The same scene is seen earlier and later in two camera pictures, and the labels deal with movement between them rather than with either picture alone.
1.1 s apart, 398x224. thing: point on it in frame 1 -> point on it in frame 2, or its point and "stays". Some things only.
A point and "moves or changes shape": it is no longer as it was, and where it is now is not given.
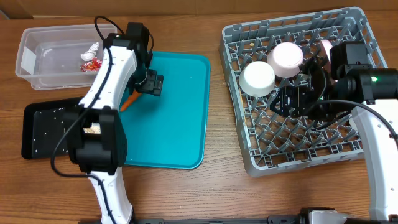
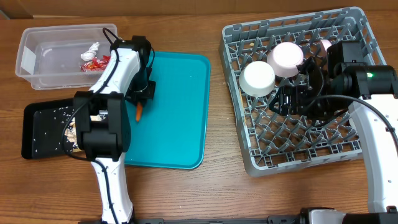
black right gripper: x=301 y=99 stays
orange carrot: x=134 y=96 moves or changes shape
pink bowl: x=284 y=58 stays
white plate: x=328 y=47 stays
